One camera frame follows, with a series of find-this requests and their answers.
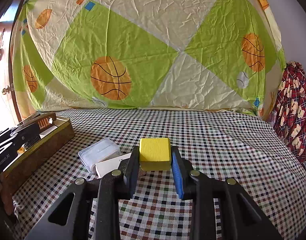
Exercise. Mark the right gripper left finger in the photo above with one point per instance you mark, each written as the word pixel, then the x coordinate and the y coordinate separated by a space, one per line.
pixel 69 216

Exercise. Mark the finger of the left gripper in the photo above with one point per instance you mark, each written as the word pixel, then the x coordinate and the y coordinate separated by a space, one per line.
pixel 30 122
pixel 23 136

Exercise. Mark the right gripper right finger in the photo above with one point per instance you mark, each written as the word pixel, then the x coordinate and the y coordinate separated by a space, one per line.
pixel 217 203

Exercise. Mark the white gold carton box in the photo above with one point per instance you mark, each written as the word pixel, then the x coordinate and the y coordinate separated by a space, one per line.
pixel 104 167

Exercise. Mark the clear plastic case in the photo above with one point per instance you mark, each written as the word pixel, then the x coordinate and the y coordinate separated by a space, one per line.
pixel 102 150

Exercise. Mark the yellow cube block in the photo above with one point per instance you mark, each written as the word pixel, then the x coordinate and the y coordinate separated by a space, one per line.
pixel 155 154

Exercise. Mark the copper rectangular tin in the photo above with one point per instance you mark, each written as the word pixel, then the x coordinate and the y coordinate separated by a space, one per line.
pixel 44 124

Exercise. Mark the yellow face toy block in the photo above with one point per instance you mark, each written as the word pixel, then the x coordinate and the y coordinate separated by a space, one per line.
pixel 21 150

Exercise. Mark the white paper tray liner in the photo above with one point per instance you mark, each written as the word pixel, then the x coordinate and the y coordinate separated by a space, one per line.
pixel 47 131

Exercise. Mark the gold metal tin tray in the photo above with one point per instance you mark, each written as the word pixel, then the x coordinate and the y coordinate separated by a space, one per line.
pixel 27 163

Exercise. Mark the brass door knob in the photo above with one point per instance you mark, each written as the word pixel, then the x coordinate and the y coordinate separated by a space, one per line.
pixel 7 90

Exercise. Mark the checkered tablecloth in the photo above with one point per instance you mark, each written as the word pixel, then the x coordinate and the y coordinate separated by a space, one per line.
pixel 221 145

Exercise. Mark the red plaid bear fabric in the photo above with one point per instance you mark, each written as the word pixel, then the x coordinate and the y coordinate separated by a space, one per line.
pixel 288 117

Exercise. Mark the wooden door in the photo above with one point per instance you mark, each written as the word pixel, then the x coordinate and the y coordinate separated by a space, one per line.
pixel 9 112

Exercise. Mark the green basketball bedsheet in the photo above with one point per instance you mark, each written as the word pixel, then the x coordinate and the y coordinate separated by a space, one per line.
pixel 209 55

